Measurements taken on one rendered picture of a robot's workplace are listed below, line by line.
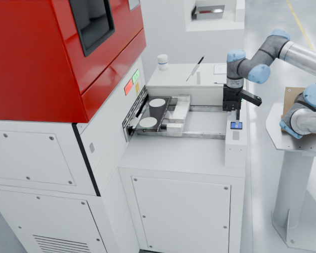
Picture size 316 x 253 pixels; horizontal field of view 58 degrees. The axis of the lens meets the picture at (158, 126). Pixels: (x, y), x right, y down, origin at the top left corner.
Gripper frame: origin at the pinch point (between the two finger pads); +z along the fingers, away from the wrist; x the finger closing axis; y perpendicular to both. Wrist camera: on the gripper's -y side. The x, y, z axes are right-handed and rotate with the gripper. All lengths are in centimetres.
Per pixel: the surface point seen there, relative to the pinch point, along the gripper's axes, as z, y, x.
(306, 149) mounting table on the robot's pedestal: 16.1, -32.5, -2.2
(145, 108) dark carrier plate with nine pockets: 8, 54, -23
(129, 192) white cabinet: 35, 56, 20
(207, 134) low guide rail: 13.4, 15.6, -7.0
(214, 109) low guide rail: 14.3, 13.7, -34.0
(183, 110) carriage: 10.1, 31.7, -25.9
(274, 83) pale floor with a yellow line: 98, -45, -236
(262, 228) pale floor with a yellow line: 98, -20, -14
